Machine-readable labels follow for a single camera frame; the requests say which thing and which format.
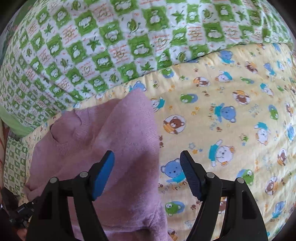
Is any purple knit sweater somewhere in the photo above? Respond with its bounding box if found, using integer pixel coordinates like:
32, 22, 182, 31
24, 90, 170, 240

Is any green checkered quilt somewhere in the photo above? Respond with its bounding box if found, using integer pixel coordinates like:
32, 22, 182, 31
1, 0, 292, 137

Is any yellow cartoon bear bedsheet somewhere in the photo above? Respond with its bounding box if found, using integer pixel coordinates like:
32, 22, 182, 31
19, 43, 296, 241

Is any green checkered pillow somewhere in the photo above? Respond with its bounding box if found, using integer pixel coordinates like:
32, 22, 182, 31
3, 137, 29, 197

